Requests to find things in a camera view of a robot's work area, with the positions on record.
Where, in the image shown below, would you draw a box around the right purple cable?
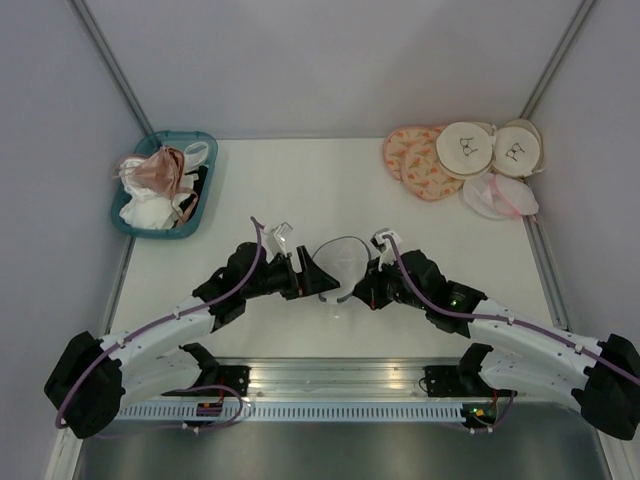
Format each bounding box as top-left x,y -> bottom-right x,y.
387,234 -> 640,386

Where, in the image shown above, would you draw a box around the white pink-trim mesh bag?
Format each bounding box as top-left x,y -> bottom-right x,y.
462,173 -> 539,220

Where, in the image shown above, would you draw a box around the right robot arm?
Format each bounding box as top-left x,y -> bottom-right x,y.
353,250 -> 639,440

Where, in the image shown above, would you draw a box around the white garments in basket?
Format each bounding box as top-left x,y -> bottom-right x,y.
118,140 -> 210,231

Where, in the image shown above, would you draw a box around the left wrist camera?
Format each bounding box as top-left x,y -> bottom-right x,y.
266,222 -> 293,256

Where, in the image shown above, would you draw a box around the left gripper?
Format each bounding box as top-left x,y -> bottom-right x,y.
243,245 -> 339,300

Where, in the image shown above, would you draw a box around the cream bag with glasses print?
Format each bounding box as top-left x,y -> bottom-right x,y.
436,121 -> 497,180

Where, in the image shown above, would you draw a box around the white mesh laundry bag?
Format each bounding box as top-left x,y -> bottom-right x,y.
312,235 -> 372,318

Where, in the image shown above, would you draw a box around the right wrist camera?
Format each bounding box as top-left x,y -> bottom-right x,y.
371,228 -> 402,271

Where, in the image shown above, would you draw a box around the aluminium front rail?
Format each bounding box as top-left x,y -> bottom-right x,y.
149,357 -> 501,401

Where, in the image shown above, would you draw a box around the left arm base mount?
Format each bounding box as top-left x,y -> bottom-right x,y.
214,365 -> 251,397

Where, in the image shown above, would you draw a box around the white slotted cable duct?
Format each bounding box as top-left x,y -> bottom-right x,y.
116,400 -> 464,423

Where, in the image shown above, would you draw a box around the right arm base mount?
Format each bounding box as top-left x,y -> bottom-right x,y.
418,365 -> 470,398

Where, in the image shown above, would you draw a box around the teal plastic basket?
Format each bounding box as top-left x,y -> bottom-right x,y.
110,130 -> 218,240

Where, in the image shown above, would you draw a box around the pink satin bra in basket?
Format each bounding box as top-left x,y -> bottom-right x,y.
112,145 -> 200,225

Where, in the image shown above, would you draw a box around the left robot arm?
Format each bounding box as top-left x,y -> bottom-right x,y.
44,242 -> 340,439

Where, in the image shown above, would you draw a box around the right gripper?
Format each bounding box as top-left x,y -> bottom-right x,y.
350,254 -> 429,311

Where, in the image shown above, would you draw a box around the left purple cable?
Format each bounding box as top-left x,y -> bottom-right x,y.
54,215 -> 266,441

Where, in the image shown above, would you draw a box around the purple cable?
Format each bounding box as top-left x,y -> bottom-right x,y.
54,215 -> 266,441
387,234 -> 640,386

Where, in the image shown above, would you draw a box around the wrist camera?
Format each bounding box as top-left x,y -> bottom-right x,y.
266,222 -> 293,256
371,228 -> 402,271

